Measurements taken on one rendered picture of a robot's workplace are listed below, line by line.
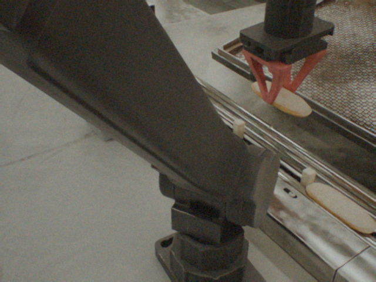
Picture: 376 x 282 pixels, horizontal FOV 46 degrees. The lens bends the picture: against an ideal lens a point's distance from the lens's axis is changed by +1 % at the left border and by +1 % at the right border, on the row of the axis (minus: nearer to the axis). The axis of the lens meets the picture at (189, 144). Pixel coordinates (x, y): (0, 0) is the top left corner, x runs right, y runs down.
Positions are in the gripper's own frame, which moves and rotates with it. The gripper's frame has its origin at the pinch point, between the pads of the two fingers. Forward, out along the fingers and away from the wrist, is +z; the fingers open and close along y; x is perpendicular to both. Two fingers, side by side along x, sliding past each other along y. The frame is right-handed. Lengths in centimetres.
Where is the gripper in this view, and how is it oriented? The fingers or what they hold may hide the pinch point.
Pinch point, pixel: (279, 92)
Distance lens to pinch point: 61.1
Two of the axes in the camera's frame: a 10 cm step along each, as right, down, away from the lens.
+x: 6.0, 5.0, -6.3
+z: 0.2, 7.7, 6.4
